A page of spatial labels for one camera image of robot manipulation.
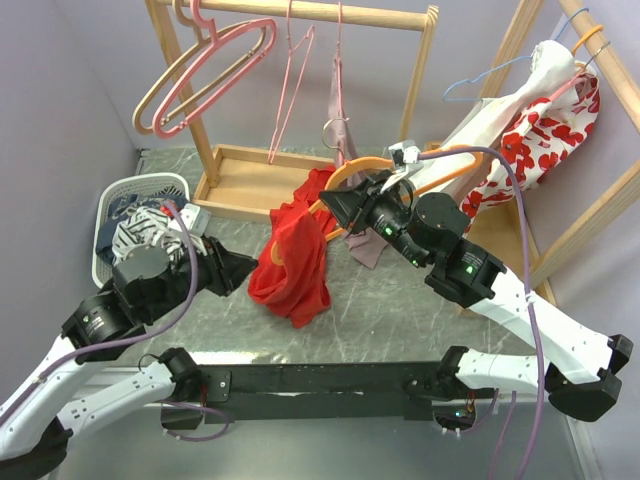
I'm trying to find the pink plastic hanger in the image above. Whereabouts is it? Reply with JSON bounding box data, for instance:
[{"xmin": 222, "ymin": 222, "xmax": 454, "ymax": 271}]
[{"xmin": 151, "ymin": 0, "xmax": 278, "ymax": 139}]

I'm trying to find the mauve pink top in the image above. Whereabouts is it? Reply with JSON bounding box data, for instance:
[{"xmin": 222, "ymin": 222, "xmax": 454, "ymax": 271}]
[{"xmin": 325, "ymin": 87, "xmax": 386, "ymax": 270}]

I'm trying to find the white garment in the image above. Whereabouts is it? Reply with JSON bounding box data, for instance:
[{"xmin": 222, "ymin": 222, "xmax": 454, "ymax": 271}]
[{"xmin": 410, "ymin": 40, "xmax": 579, "ymax": 201}]

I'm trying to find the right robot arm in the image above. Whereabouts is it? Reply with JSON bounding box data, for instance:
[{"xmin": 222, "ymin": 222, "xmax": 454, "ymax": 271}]
[{"xmin": 319, "ymin": 172, "xmax": 633, "ymax": 422}]

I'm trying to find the navy blue printed top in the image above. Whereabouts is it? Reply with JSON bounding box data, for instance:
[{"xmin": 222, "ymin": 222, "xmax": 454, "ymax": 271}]
[{"xmin": 95, "ymin": 188, "xmax": 187, "ymax": 264}]

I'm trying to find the black base bar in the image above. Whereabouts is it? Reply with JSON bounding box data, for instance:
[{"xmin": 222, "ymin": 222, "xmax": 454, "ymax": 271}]
[{"xmin": 189, "ymin": 360, "xmax": 501, "ymax": 425}]

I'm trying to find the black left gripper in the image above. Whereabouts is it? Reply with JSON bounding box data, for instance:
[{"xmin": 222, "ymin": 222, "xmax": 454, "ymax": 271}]
[{"xmin": 144, "ymin": 231, "xmax": 260, "ymax": 321}]

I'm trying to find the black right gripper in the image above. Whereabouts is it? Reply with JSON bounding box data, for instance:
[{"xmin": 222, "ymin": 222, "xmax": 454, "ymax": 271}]
[{"xmin": 318, "ymin": 169, "xmax": 429, "ymax": 268}]

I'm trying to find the white perforated plastic basket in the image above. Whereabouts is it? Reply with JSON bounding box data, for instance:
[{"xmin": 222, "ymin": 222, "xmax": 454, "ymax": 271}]
[{"xmin": 91, "ymin": 172, "xmax": 190, "ymax": 288}]

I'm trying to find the pink wire hanger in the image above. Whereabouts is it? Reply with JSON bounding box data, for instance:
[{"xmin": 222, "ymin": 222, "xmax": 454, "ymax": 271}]
[
  {"xmin": 328, "ymin": 2, "xmax": 348, "ymax": 167},
  {"xmin": 268, "ymin": 1, "xmax": 315, "ymax": 165}
]

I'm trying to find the aluminium rail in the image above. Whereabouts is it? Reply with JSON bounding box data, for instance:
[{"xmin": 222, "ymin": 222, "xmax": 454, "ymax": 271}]
[{"xmin": 74, "ymin": 364, "xmax": 601, "ymax": 480}]

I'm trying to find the red floral white dress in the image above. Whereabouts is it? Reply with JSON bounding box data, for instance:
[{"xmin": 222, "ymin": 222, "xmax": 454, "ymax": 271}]
[{"xmin": 460, "ymin": 70, "xmax": 600, "ymax": 220}]

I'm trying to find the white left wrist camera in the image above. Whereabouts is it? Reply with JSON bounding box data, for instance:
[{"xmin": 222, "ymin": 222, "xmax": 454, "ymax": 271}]
[{"xmin": 160, "ymin": 202, "xmax": 211, "ymax": 250}]

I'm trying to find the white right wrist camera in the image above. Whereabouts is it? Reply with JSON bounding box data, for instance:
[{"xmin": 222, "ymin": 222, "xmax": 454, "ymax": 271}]
[{"xmin": 382, "ymin": 140, "xmax": 422, "ymax": 192}]

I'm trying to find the blue wire hanger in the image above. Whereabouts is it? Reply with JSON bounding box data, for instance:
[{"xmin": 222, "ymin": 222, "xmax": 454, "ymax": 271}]
[{"xmin": 442, "ymin": 7, "xmax": 590, "ymax": 102}]

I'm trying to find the wooden clothes rack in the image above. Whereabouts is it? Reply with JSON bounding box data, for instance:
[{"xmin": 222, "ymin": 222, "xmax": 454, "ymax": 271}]
[
  {"xmin": 132, "ymin": 1, "xmax": 439, "ymax": 223},
  {"xmin": 424, "ymin": 0, "xmax": 640, "ymax": 316}
]

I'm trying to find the red white striped top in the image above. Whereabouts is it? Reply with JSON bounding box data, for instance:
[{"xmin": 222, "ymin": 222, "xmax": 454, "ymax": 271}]
[{"xmin": 111, "ymin": 206, "xmax": 185, "ymax": 266}]

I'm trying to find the orange hanger hook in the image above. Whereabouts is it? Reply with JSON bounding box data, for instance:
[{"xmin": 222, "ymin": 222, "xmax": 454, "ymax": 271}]
[{"xmin": 571, "ymin": 24, "xmax": 604, "ymax": 56}]

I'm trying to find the orange hanger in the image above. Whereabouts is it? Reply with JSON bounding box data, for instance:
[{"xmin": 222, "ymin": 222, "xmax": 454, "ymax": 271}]
[{"xmin": 269, "ymin": 117, "xmax": 485, "ymax": 265}]

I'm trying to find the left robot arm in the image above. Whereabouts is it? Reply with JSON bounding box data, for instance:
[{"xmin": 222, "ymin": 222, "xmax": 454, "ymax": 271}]
[{"xmin": 1, "ymin": 237, "xmax": 258, "ymax": 479}]

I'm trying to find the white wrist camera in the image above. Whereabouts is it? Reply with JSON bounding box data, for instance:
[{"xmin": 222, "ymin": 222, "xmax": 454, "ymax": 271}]
[
  {"xmin": 382, "ymin": 140, "xmax": 422, "ymax": 192},
  {"xmin": 160, "ymin": 202, "xmax": 211, "ymax": 250}
]

